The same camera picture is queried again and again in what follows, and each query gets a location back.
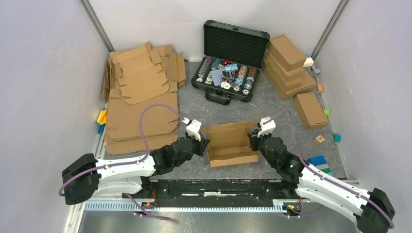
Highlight small wooden cube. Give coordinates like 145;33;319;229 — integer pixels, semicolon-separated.
317;83;324;94

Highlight white blue toy brick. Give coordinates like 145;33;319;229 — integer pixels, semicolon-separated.
303;55;314;67

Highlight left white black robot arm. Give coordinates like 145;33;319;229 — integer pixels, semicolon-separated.
58;135;210;205

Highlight grey small block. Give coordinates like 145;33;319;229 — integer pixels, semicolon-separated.
312;68;321;76

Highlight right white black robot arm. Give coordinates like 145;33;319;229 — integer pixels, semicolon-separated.
248;130;395;233

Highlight lime green small block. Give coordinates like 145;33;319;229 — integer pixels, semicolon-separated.
324;109;330;117

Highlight single folded cardboard box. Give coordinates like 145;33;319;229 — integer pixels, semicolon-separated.
294;92;328;130

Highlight orange yellow toy block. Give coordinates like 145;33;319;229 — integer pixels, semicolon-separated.
96;110;107;125

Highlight black poker chip case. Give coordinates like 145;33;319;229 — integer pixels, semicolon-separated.
191;20;270;105

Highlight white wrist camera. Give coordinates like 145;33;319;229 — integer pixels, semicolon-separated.
182;117;204;141
257;116;276;137

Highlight blue green stacked bricks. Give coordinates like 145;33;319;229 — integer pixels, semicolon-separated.
308;155;333;176

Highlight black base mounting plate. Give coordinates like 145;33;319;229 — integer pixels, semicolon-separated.
131;178;299;208

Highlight stack of flat cardboard blanks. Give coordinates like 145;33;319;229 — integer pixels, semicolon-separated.
102;43;186;155

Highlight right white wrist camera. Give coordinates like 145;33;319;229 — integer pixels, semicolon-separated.
257;116;276;137

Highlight teal cube block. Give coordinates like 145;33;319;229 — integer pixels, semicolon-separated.
332;133;341;144

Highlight wooden letter H block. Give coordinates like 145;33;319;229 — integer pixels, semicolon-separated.
313;135;325;145

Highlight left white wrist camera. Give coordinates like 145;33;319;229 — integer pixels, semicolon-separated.
182;117;204;141

